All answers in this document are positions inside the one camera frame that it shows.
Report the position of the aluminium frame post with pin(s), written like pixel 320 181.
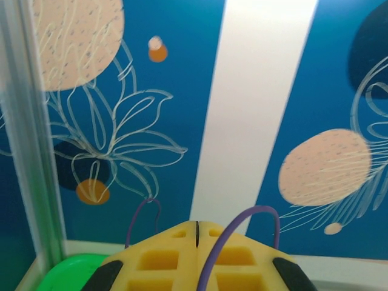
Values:
pixel 27 151

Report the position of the green plastic basket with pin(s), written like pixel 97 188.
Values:
pixel 69 269

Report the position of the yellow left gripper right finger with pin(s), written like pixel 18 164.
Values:
pixel 239 266

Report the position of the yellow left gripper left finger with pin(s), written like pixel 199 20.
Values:
pixel 151 260

